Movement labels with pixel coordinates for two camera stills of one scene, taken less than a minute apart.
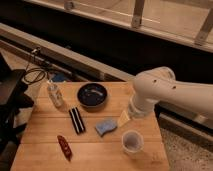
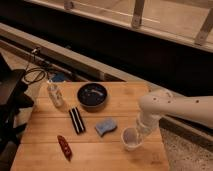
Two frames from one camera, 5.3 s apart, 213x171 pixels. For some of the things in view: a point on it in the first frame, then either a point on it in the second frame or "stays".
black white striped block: (76, 120) stays
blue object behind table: (59, 77) stays
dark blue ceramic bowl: (92, 96) stays
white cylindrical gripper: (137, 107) to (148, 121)
